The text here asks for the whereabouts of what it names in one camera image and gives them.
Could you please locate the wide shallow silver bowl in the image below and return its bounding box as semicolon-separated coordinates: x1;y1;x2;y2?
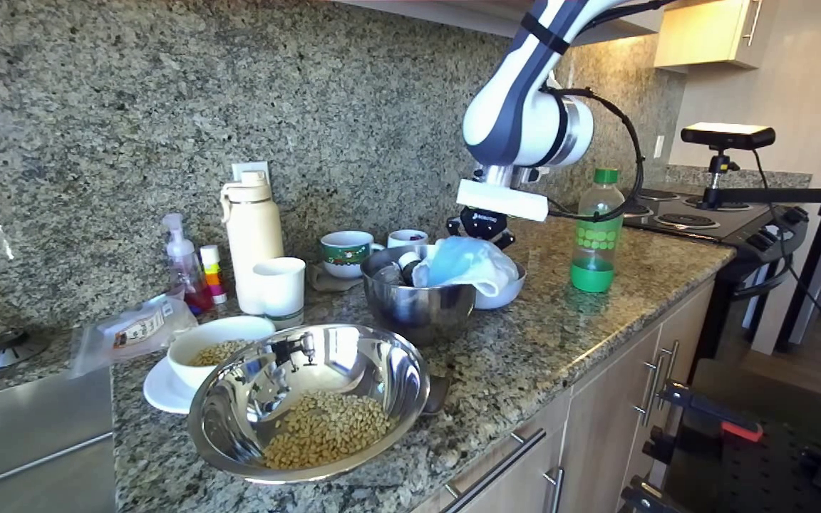
186;323;432;487

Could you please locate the white mug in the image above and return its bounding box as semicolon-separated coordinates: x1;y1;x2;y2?
385;225;431;260

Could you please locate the white bowl with grains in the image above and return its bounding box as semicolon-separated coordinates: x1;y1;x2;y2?
166;313;280;394

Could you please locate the clear plastic labelled bag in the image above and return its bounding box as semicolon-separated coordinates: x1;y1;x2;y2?
70;292;198;371

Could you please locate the blue and white towel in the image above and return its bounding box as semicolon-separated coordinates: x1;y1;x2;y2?
409;233;525;303

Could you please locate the deep steel mixing bowl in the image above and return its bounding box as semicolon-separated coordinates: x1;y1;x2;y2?
362;248;482;346

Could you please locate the white saucer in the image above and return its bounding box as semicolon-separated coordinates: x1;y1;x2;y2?
140;354;204;419

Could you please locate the black camera on stand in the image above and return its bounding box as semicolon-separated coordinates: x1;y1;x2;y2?
677;121;821;215

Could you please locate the grey bowl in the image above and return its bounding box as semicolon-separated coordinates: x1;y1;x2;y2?
471;267;531;313

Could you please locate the green capped plastic bottle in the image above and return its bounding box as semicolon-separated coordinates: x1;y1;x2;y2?
568;169;627;300

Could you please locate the beige thermos bottle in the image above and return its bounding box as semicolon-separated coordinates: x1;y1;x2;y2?
217;169;287;317

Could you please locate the red and yellow small bottle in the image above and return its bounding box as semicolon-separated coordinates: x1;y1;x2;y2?
197;242;230;313

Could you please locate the steel cabinet handle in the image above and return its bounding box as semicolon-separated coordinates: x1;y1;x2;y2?
439;424;549;513

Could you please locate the steel kitchen sink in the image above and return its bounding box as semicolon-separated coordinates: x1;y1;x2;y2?
0;366;120;513

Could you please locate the black stove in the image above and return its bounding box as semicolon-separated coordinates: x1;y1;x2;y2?
619;186;811;362

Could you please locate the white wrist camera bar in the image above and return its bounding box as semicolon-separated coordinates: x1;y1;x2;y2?
452;178;552;225

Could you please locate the black clamp stand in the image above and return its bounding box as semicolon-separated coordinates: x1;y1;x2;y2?
619;376;821;513

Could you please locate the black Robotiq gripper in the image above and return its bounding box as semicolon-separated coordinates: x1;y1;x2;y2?
446;209;518;252

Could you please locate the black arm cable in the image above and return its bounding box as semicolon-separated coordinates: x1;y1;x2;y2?
542;84;650;218

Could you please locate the small white cup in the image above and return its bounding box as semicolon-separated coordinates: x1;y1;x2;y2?
247;253;311;323

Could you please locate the clear soap bottle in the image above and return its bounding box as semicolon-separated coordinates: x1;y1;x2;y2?
160;210;208;300

